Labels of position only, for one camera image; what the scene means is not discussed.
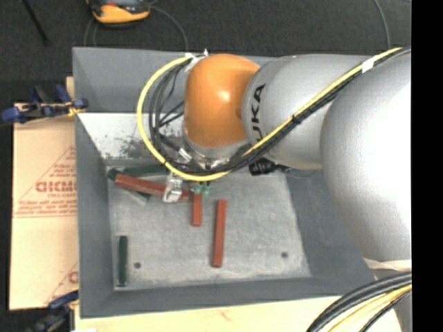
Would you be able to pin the red-brown flat block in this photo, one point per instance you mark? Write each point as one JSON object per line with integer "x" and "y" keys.
{"x": 138, "y": 183}
{"x": 196, "y": 210}
{"x": 219, "y": 233}

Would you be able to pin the black cylinder on white bracket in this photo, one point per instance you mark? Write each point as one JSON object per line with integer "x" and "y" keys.
{"x": 262, "y": 167}

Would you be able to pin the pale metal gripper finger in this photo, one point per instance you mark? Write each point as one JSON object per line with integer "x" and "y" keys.
{"x": 175, "y": 181}
{"x": 172, "y": 195}

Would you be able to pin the brown cardboard board, red print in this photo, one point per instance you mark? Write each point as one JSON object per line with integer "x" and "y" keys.
{"x": 43, "y": 247}

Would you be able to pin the grey metal bin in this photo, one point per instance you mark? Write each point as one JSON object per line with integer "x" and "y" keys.
{"x": 249, "y": 240}

